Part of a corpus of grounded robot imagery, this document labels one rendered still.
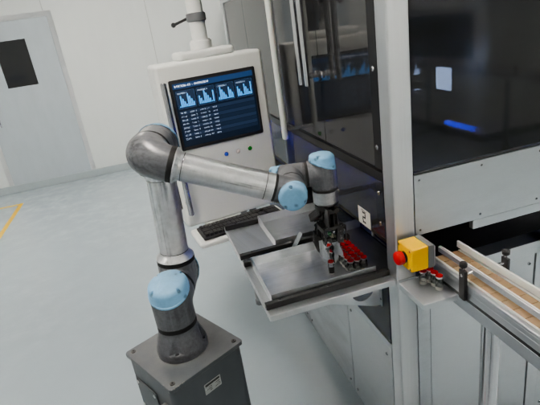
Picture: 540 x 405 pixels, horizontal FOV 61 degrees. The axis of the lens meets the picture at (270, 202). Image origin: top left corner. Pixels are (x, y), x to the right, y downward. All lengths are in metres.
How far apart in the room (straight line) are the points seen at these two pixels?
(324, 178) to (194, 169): 0.37
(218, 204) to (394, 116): 1.19
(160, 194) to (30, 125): 5.56
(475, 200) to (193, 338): 0.92
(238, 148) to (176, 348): 1.10
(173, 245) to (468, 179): 0.89
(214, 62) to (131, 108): 4.63
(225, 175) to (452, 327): 0.93
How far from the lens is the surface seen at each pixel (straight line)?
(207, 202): 2.21
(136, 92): 6.67
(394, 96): 1.26
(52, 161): 6.90
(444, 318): 1.64
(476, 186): 1.48
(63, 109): 6.74
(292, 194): 1.17
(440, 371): 1.77
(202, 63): 2.11
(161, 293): 1.32
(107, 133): 6.76
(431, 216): 1.42
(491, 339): 1.45
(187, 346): 1.40
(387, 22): 1.24
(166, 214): 1.37
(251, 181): 1.18
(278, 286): 1.48
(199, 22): 2.17
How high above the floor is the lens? 1.66
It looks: 21 degrees down
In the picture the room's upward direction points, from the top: 9 degrees counter-clockwise
